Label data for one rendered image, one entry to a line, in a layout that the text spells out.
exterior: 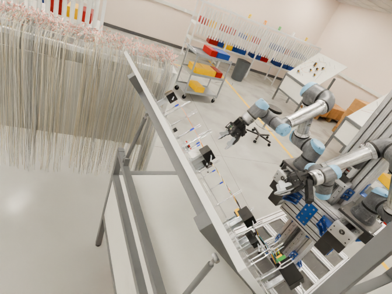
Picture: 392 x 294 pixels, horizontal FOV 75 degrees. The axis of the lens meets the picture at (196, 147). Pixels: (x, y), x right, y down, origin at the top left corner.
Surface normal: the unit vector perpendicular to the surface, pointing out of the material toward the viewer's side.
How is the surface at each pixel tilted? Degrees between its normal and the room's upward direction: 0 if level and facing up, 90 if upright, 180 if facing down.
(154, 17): 90
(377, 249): 90
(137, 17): 90
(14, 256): 0
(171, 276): 0
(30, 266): 0
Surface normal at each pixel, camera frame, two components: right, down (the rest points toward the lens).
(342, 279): -0.86, -0.05
